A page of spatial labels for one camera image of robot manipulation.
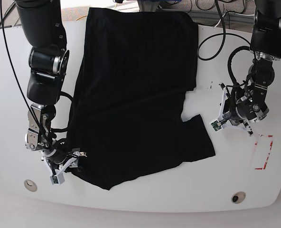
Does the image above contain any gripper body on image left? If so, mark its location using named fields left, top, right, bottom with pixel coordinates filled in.
left=41, top=148, right=87, bottom=177

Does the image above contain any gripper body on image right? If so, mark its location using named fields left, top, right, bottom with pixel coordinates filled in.
left=217, top=83, right=253, bottom=136

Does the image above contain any black t-shirt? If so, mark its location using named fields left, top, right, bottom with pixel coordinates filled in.
left=66, top=8, right=215, bottom=190

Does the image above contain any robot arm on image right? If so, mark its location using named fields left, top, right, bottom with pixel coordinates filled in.
left=211, top=0, right=281, bottom=135

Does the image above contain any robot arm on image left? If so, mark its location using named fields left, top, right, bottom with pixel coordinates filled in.
left=15, top=0, right=85, bottom=184

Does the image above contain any white table grommet left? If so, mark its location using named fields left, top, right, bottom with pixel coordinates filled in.
left=24, top=180, right=37, bottom=192

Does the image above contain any red tape rectangle marking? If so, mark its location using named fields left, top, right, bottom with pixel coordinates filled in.
left=251, top=134, right=274, bottom=170

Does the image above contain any table grommet hole right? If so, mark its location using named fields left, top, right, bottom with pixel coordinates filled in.
left=231, top=191, right=246, bottom=204

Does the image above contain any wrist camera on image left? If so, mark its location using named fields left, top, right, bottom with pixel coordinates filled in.
left=50, top=173, right=65, bottom=185

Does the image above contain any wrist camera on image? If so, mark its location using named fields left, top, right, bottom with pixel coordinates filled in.
left=211, top=120, right=223, bottom=132
left=50, top=173, right=65, bottom=185

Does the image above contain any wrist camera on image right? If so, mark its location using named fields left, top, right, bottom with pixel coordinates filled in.
left=211, top=120, right=223, bottom=132

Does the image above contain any aluminium frame rail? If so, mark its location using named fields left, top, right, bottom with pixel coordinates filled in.
left=188, top=0, right=255, bottom=27

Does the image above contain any white cable on floor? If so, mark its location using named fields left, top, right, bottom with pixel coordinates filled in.
left=213, top=11, right=255, bottom=28

